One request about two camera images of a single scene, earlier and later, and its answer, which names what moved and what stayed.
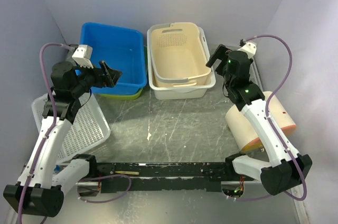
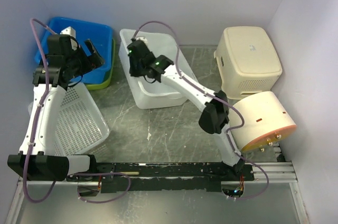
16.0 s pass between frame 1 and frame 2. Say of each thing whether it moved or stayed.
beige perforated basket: moved
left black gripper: moved
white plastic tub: moved
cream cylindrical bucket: stayed
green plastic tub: moved
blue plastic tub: moved
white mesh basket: stayed
